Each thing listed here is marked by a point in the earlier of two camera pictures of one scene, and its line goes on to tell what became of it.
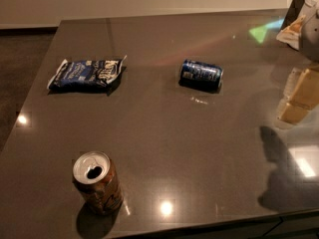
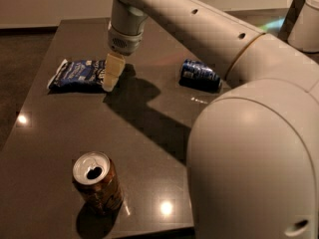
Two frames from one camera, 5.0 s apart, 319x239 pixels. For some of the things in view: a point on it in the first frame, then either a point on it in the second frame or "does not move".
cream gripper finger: [306, 92] -> [124, 44]
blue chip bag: [85, 74] does not move
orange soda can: [96, 178] does not move
